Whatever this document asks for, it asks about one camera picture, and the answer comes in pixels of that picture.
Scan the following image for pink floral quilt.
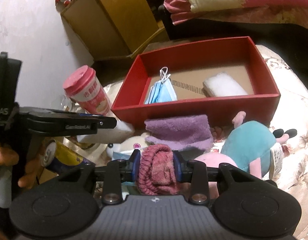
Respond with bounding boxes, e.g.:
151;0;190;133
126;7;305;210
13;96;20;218
164;0;308;29

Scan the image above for white bear plush toy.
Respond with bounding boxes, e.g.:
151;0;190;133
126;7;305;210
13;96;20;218
106;132;150;158

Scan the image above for blue face mask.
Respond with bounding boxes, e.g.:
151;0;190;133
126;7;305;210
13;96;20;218
144;67;177;104

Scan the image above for clear glass jar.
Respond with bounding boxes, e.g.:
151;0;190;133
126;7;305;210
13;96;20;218
60;95;75;112

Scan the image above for aluminium drink can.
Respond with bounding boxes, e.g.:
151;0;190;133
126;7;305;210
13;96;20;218
40;139;89;175

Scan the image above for teal pig plush toy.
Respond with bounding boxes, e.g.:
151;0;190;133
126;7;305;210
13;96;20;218
196;111;297;179

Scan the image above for purple fleece cloth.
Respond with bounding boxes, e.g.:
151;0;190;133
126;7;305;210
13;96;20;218
144;114;214;151

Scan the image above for wooden cabinet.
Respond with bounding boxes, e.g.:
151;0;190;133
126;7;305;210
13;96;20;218
61;0;164;61

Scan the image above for pink lidded drink cup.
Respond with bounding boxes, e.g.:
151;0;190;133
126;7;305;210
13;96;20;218
63;65;111;115

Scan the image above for white foam block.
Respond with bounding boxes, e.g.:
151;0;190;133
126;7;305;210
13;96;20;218
203;72;248;97

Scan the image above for red cardboard box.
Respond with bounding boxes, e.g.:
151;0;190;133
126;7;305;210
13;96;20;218
111;37;281;129

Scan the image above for person left hand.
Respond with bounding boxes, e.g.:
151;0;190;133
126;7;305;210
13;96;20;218
0;142;44;190

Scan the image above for floral satin tablecloth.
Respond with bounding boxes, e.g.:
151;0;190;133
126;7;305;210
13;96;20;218
36;44;308;240

